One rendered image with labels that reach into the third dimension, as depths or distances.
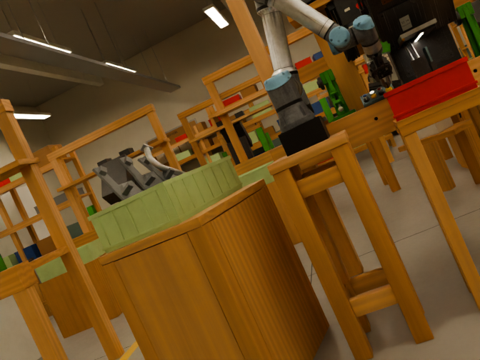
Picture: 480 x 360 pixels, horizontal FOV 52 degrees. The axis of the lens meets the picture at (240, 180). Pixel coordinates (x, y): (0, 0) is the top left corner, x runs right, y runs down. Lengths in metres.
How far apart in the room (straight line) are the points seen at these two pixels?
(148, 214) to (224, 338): 0.55
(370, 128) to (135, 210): 1.11
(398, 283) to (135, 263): 1.01
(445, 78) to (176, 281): 1.26
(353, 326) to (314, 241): 0.37
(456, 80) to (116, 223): 1.41
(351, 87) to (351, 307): 1.37
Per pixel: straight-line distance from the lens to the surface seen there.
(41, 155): 7.61
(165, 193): 1.88
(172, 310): 1.99
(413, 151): 1.98
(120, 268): 2.05
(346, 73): 2.93
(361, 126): 2.32
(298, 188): 1.91
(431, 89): 2.00
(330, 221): 3.01
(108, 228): 2.08
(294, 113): 1.97
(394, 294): 2.00
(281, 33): 2.17
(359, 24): 2.11
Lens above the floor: 0.90
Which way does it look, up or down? 2 degrees down
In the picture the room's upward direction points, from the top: 24 degrees counter-clockwise
